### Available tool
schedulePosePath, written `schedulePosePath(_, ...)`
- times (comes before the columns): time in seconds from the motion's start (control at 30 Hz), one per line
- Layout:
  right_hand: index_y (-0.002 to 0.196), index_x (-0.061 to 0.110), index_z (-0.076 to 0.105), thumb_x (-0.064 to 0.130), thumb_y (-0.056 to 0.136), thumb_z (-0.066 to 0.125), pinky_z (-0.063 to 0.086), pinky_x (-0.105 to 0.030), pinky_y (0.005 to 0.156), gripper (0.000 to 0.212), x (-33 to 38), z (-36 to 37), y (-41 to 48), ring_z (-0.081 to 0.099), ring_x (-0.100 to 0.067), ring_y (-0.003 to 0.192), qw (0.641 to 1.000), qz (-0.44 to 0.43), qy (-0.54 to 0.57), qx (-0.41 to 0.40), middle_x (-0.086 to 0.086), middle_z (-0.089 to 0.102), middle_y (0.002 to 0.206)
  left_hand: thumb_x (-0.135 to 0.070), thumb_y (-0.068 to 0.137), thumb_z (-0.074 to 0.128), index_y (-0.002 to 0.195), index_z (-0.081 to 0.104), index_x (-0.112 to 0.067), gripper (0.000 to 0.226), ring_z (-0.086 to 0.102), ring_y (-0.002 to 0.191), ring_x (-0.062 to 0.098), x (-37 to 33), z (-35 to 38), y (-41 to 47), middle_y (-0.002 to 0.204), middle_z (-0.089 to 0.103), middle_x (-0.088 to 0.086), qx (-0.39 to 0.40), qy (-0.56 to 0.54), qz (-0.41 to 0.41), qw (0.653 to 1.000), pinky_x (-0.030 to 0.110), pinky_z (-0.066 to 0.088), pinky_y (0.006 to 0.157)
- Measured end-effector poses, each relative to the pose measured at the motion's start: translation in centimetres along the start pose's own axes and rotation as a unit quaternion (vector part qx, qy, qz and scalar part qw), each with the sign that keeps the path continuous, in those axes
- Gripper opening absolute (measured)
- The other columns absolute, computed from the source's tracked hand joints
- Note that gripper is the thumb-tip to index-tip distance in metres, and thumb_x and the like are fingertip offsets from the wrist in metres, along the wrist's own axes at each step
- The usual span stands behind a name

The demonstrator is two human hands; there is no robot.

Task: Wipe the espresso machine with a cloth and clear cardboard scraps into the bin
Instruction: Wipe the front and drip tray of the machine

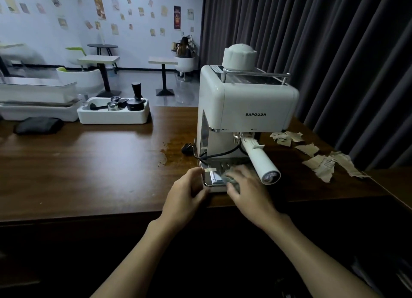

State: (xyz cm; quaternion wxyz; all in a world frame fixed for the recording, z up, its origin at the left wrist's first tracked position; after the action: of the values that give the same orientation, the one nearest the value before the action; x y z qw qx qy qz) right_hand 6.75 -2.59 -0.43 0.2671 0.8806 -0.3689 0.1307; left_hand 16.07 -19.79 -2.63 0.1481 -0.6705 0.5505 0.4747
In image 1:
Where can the tall orange wall poster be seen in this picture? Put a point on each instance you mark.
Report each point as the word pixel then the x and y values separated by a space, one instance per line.
pixel 99 5

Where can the person's left forearm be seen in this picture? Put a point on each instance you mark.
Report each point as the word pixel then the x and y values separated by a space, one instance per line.
pixel 138 262

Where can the person's left hand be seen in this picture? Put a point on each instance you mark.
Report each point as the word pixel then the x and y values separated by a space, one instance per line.
pixel 180 201

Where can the dark grey curtain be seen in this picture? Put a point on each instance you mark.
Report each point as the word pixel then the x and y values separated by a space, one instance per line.
pixel 338 50

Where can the black coffee tamper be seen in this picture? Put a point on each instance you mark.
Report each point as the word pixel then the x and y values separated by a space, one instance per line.
pixel 136 98

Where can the white boiler cap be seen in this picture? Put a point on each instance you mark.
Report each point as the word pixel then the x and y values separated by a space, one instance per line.
pixel 239 57

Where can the person's left thumb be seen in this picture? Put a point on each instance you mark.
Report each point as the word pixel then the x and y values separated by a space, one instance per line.
pixel 202 197

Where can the black folded cloth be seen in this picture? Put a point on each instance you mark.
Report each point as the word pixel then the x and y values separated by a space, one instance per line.
pixel 38 125

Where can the white square cafe table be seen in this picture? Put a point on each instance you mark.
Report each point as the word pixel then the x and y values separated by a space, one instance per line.
pixel 99 59
pixel 163 61

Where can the white tub chair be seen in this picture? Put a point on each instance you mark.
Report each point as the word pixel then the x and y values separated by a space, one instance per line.
pixel 82 79
pixel 185 64

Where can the black coffee scoop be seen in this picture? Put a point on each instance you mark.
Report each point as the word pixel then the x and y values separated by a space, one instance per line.
pixel 96 107

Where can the pile of torn paper scraps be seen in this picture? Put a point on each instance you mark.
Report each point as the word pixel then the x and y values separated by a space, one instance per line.
pixel 325 165

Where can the grey cleaning cloth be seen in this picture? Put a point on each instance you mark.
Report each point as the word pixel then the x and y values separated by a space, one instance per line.
pixel 229 179

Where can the white lidded container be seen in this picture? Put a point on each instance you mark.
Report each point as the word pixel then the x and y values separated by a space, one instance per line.
pixel 35 91

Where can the small metal cup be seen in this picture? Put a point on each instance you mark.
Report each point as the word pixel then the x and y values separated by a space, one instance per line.
pixel 113 105

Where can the metal drip tray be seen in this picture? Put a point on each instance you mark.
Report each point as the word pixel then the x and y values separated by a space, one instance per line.
pixel 213 178

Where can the dark red wall poster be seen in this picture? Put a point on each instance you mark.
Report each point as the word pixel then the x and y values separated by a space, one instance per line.
pixel 177 17

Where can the group of small wall posters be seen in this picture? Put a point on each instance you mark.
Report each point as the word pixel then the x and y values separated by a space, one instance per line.
pixel 135 14

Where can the white accessory tray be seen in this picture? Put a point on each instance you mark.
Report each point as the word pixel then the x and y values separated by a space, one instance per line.
pixel 112 116

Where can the person's right hand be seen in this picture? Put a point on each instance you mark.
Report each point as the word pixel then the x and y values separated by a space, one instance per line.
pixel 252 201

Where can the white plastic bin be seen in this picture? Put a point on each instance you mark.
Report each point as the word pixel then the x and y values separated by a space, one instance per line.
pixel 38 111

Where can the person's right forearm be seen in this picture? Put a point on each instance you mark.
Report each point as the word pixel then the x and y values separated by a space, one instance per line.
pixel 309 262

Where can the black round table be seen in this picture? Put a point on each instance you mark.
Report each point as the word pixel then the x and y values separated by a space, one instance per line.
pixel 102 45

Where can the person's right thumb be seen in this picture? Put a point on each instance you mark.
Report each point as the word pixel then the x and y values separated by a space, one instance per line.
pixel 232 193

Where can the white chair green cushion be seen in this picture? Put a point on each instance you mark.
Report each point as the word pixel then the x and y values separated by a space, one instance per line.
pixel 76 53

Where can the spilled coffee grounds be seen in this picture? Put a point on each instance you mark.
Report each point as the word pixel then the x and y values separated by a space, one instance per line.
pixel 163 156

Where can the white espresso machine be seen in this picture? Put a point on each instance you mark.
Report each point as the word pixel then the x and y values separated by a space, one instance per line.
pixel 247 104

